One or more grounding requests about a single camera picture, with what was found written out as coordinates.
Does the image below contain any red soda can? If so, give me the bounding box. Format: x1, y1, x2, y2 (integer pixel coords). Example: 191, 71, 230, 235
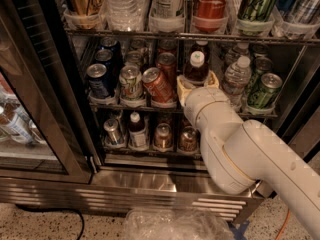
156, 52, 177, 87
142, 67, 175, 103

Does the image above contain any glass fridge door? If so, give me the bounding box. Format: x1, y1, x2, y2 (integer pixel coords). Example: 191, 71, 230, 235
0, 0, 92, 184

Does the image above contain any steel fridge cabinet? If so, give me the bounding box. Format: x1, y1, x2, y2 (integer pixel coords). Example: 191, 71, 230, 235
1, 0, 320, 223

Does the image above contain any orange cable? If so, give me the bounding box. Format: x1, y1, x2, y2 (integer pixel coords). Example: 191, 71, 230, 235
274, 207, 294, 240

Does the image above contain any front blue soda can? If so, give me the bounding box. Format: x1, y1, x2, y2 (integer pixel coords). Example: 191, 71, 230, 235
86, 63, 114, 99

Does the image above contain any blue soda can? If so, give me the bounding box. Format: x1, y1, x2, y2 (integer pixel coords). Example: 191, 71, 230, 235
94, 49, 117, 71
86, 63, 114, 99

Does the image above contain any front red soda can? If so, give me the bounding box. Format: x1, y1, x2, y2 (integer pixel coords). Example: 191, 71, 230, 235
142, 67, 175, 103

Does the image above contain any brown bottle behind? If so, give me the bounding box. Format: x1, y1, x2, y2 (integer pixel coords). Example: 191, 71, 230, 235
190, 41, 210, 62

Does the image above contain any silver can bottom shelf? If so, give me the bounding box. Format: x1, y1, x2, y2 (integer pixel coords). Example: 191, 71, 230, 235
103, 119, 124, 145

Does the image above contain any front clear water bottle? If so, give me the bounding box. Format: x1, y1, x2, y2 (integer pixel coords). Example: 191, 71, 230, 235
221, 56, 252, 112

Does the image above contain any blue label plastic bottle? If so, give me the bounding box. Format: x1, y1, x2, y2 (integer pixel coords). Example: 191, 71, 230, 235
183, 51, 209, 85

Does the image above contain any gold can top shelf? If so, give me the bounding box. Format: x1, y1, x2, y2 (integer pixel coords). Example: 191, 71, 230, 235
64, 0, 104, 29

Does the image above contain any clear plastic bag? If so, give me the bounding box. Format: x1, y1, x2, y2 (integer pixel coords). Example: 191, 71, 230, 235
123, 209, 234, 240

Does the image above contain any large Coca-Cola bottle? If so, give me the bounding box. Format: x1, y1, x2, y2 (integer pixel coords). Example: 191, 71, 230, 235
193, 0, 226, 33

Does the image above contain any small bottle bottom shelf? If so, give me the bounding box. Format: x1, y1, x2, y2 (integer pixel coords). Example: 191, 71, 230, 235
128, 112, 148, 150

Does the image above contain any black cable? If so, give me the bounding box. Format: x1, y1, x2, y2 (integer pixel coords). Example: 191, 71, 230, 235
14, 203, 86, 240

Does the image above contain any front white green can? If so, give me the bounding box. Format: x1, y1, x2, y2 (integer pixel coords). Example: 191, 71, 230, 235
119, 65, 144, 107

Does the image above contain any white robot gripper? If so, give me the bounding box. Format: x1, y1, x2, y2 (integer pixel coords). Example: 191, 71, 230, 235
177, 71, 243, 138

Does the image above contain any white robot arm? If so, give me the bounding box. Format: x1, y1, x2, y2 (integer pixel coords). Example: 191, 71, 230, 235
177, 75, 320, 240

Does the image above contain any green can top shelf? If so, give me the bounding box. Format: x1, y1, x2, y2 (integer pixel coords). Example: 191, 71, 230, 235
237, 0, 276, 23

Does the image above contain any clear bottle top shelf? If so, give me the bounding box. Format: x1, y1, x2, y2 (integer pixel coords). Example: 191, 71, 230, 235
106, 0, 146, 32

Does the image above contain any white label bottle top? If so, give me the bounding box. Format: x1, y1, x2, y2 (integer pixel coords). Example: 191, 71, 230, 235
149, 0, 185, 33

